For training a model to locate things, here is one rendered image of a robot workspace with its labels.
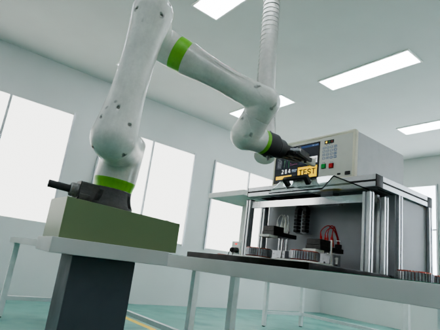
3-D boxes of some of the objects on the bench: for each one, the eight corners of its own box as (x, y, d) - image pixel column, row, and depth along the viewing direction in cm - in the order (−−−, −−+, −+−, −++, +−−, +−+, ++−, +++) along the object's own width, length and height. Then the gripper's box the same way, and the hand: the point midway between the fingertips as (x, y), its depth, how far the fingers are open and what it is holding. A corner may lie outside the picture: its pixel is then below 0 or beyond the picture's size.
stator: (306, 260, 133) (306, 249, 134) (282, 258, 142) (283, 248, 143) (326, 263, 140) (326, 253, 141) (302, 261, 148) (302, 251, 149)
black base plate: (308, 270, 112) (308, 262, 112) (186, 256, 161) (187, 251, 162) (391, 281, 139) (391, 275, 140) (265, 267, 189) (266, 262, 189)
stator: (260, 256, 152) (261, 247, 153) (239, 254, 160) (239, 245, 161) (276, 259, 160) (277, 250, 161) (255, 257, 167) (256, 248, 168)
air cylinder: (332, 268, 145) (332, 253, 146) (315, 266, 150) (317, 252, 152) (340, 270, 148) (340, 255, 149) (323, 268, 153) (325, 254, 155)
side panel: (398, 283, 138) (399, 195, 146) (390, 281, 141) (391, 195, 149) (433, 287, 154) (432, 208, 163) (425, 287, 157) (425, 209, 165)
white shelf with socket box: (236, 264, 229) (243, 189, 240) (200, 260, 257) (208, 193, 269) (276, 270, 249) (282, 200, 260) (238, 265, 278) (245, 202, 289)
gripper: (260, 158, 148) (300, 173, 162) (286, 153, 138) (327, 169, 151) (262, 140, 150) (302, 156, 164) (287, 133, 140) (328, 152, 153)
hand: (308, 160), depth 155 cm, fingers closed
